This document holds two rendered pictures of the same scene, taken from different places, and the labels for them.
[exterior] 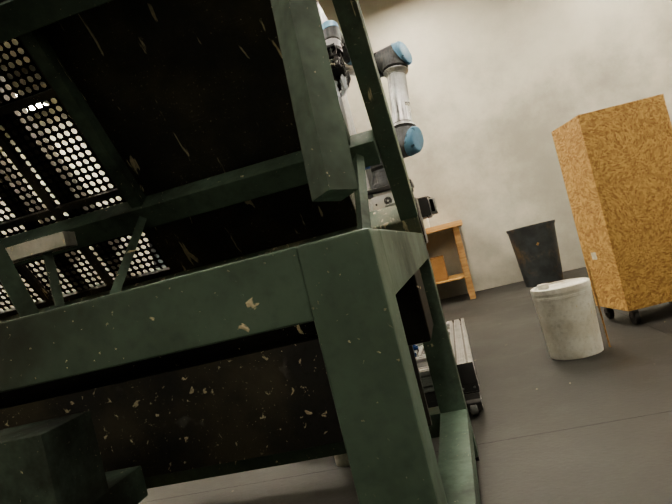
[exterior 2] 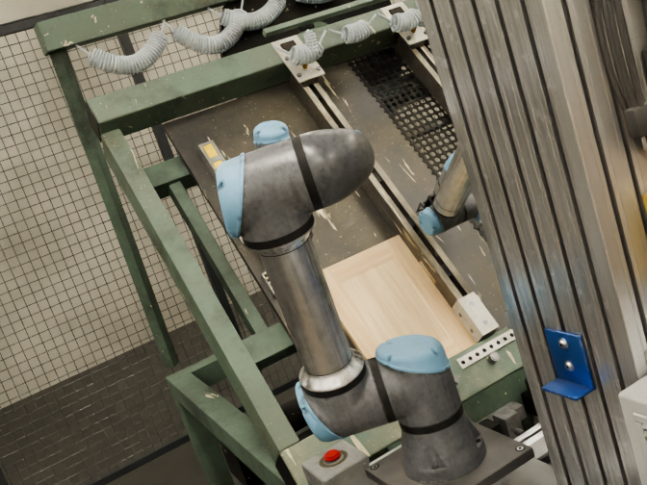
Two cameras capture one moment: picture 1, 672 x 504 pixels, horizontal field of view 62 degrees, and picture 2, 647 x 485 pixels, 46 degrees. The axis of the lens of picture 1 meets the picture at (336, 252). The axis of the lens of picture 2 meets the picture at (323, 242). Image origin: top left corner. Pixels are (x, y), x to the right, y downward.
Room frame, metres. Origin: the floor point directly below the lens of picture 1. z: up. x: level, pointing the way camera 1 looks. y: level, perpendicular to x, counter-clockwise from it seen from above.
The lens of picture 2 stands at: (3.52, -1.07, 1.75)
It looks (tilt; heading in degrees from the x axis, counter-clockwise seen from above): 12 degrees down; 145
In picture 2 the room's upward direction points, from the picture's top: 19 degrees counter-clockwise
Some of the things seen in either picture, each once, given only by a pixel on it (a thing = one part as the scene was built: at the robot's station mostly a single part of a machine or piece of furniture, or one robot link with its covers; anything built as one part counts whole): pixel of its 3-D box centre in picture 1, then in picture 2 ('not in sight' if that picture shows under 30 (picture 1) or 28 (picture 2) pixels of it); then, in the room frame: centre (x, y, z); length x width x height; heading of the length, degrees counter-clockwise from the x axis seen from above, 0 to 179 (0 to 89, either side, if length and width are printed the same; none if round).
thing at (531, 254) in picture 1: (537, 254); not in sight; (6.16, -2.15, 0.33); 0.52 x 0.52 x 0.65
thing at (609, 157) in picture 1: (629, 213); not in sight; (3.39, -1.79, 0.63); 0.50 x 0.42 x 1.25; 89
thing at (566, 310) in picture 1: (567, 308); not in sight; (2.94, -1.11, 0.24); 0.32 x 0.30 x 0.47; 79
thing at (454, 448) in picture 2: (385, 177); (437, 434); (2.55, -0.30, 1.09); 0.15 x 0.15 x 0.10
